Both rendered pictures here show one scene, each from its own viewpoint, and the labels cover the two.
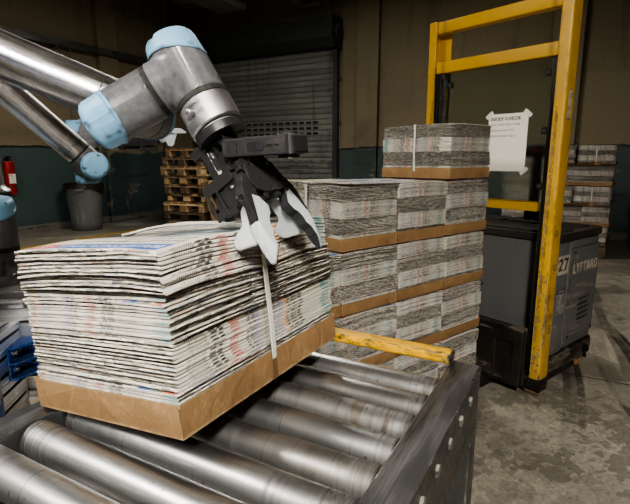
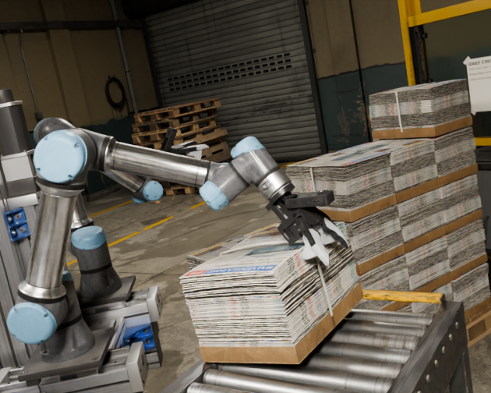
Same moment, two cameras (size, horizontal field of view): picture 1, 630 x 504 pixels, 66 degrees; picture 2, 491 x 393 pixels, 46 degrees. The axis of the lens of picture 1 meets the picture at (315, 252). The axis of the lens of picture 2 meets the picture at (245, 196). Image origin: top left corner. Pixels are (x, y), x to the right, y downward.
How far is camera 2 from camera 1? 75 cm
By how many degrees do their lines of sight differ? 6
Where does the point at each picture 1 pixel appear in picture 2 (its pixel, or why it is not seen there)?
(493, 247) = not seen: outside the picture
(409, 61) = not seen: outside the picture
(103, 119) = (217, 198)
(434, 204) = (425, 162)
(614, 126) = not seen: outside the picture
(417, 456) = (423, 356)
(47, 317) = (203, 311)
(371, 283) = (380, 242)
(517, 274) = not seen: outside the picture
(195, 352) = (295, 318)
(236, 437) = (320, 362)
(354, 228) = (358, 200)
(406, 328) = (418, 274)
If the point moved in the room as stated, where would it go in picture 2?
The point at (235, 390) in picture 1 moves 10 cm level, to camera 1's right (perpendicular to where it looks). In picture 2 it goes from (316, 336) to (359, 330)
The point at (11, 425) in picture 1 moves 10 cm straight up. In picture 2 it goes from (195, 373) to (187, 335)
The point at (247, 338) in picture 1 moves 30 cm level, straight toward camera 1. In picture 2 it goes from (316, 306) to (347, 365)
